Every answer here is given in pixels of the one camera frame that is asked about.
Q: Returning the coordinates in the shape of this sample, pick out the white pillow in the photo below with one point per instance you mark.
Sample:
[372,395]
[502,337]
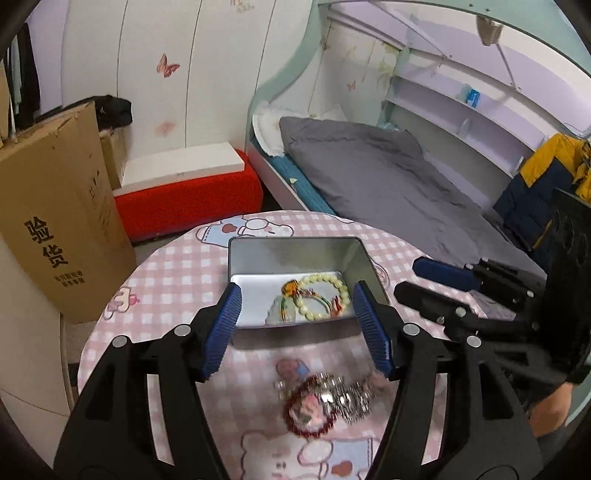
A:
[265,129]

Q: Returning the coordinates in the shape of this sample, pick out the silver metal tin box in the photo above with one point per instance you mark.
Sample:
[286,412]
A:
[277,258]

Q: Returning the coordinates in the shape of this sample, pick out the small cardboard box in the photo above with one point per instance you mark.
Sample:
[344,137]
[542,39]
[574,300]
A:
[113,157]

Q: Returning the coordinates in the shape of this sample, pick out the white board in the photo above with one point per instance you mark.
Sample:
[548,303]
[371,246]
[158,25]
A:
[184,166]

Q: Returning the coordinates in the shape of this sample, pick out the small blue box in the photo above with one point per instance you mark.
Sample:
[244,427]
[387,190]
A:
[472,96]

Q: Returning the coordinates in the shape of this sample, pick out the lilac wall shelves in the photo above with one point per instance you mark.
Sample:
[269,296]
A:
[438,106]

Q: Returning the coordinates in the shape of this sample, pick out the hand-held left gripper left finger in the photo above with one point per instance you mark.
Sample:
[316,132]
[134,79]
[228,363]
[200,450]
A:
[221,332]

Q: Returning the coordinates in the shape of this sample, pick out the black bag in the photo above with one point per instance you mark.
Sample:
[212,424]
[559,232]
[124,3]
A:
[113,110]

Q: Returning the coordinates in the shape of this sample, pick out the person's right forearm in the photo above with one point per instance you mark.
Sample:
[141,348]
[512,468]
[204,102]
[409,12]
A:
[551,408]

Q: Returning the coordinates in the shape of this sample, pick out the pale jade pendant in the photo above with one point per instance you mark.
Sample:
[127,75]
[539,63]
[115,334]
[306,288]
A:
[280,313]

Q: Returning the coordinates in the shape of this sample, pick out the grey blanket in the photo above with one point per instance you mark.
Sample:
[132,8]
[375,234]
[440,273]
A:
[392,184]

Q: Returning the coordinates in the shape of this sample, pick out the teal mattress pad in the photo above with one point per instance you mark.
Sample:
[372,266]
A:
[300,184]

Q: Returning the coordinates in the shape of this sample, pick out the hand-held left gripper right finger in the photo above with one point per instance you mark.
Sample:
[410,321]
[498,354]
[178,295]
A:
[371,332]

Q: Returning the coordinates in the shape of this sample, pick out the teal bunk bed frame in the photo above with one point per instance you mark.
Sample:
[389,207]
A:
[277,87]

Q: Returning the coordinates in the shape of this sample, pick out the row of hanging clothes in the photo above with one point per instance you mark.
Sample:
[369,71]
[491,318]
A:
[25,78]

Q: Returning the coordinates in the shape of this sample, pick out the red fabric bench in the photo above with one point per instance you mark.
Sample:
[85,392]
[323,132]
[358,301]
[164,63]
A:
[184,207]

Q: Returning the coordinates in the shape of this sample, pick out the white wardrobe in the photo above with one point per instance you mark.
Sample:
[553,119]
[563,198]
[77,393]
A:
[207,69]

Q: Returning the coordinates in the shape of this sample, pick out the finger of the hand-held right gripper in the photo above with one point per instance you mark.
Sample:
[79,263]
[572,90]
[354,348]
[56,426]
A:
[443,273]
[429,302]

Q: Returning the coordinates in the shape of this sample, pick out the pink butterfly sticker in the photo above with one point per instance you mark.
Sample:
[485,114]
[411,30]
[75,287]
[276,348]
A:
[166,65]

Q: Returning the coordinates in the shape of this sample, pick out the large cardboard box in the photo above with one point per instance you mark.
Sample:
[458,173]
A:
[60,207]

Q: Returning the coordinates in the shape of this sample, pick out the yellow navy jacket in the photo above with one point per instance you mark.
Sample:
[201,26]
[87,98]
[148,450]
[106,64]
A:
[545,170]

